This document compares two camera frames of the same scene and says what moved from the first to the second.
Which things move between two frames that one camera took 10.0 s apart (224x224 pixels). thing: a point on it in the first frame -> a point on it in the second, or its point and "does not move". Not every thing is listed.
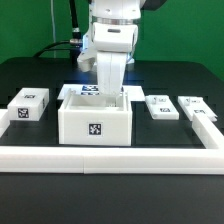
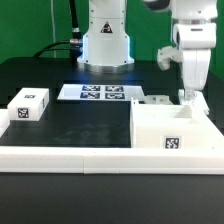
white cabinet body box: (95, 120) -> (157, 125)
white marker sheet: (135, 92) does not move
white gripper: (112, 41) -> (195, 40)
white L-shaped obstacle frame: (118, 160) does not move
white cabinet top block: (29, 104) does not move
